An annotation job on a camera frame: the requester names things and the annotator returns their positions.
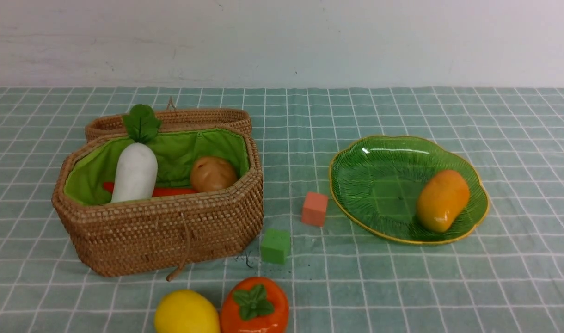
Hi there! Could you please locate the brown toy potato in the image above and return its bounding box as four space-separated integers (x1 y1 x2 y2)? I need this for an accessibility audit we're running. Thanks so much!
190 156 239 192

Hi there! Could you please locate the orange toy persimmon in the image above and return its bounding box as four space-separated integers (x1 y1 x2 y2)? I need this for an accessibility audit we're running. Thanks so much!
220 277 290 333

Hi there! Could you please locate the white toy radish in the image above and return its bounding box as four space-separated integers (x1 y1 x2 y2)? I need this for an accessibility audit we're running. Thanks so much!
110 104 161 203

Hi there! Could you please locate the orange yellow toy mango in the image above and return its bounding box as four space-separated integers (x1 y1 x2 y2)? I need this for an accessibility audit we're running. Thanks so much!
417 169 470 233

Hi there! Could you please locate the orange toy carrot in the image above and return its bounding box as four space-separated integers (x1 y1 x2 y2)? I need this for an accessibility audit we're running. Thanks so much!
103 183 197 197

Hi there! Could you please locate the yellow toy lemon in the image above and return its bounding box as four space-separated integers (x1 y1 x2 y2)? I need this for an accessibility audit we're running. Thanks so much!
154 289 221 333

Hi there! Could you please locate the orange foam cube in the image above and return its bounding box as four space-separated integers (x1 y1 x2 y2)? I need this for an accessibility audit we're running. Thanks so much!
301 192 329 228

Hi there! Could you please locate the green foam cube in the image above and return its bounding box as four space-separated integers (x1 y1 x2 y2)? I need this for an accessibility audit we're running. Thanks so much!
259 229 291 265

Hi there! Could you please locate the green glass leaf plate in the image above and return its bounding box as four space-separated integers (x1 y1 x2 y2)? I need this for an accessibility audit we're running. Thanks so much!
328 135 490 245

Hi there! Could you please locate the woven rattan basket lid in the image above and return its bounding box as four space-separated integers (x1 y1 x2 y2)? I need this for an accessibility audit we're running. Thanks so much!
84 98 252 142

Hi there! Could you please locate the woven rattan basket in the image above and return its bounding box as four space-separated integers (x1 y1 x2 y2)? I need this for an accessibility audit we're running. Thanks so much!
51 125 264 281

